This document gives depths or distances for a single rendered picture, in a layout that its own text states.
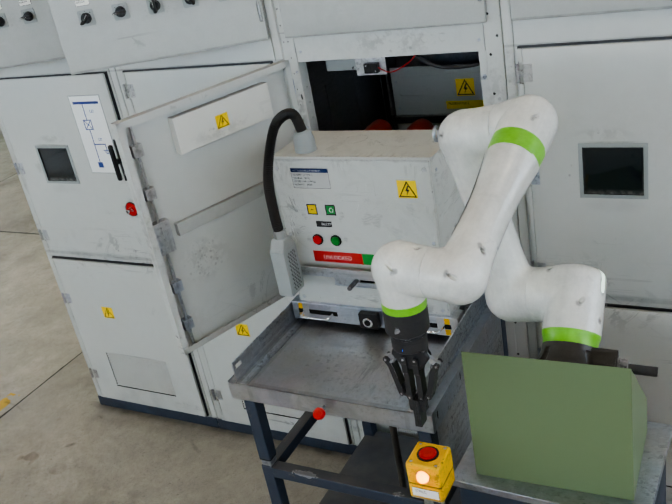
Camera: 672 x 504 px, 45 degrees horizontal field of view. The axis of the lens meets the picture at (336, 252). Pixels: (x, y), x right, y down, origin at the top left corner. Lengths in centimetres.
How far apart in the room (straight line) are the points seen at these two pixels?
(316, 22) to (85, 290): 172
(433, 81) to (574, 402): 160
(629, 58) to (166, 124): 125
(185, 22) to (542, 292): 137
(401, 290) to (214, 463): 203
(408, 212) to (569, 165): 48
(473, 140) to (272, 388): 90
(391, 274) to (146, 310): 203
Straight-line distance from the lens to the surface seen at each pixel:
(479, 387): 187
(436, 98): 311
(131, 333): 361
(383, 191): 218
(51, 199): 352
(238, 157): 254
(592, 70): 225
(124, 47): 266
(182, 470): 350
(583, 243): 244
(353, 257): 233
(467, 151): 185
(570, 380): 179
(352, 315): 242
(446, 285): 151
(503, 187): 164
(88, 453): 380
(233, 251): 259
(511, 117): 176
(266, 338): 243
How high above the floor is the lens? 211
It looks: 25 degrees down
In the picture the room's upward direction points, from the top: 11 degrees counter-clockwise
